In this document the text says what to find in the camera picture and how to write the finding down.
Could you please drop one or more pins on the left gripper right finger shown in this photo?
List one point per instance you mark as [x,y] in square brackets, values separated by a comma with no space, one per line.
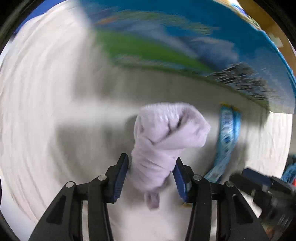
[235,218]

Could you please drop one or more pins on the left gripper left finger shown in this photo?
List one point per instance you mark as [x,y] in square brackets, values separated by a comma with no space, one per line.
[62,220]

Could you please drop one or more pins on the white sock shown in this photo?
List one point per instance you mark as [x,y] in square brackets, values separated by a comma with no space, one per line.
[161,132]

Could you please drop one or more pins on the blue snack packet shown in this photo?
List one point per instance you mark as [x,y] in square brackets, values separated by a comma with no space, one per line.
[229,130]

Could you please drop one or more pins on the cardboard box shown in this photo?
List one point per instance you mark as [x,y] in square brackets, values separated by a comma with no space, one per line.
[196,39]

